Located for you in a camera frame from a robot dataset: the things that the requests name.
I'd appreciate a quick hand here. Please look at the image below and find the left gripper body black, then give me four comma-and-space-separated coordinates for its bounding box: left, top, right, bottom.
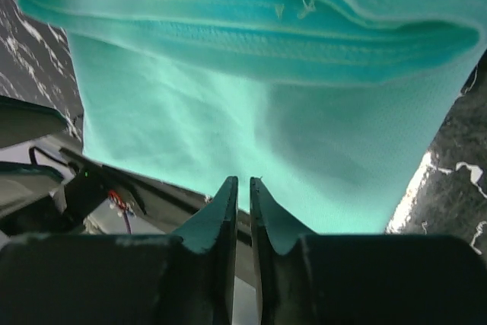
49, 148, 147, 226

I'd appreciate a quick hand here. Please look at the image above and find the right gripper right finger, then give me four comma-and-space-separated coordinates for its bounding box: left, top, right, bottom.
250, 178, 486, 324

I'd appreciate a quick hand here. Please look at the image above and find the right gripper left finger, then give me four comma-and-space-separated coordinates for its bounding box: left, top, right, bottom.
1, 177, 238, 324

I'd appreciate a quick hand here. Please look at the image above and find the teal t shirt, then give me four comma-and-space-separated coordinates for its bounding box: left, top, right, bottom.
18, 0, 486, 233

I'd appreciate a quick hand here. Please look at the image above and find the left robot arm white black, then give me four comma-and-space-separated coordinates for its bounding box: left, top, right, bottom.
1, 97, 157, 237

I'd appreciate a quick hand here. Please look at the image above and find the black marble pattern mat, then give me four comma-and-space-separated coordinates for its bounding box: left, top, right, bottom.
1, 0, 486, 254

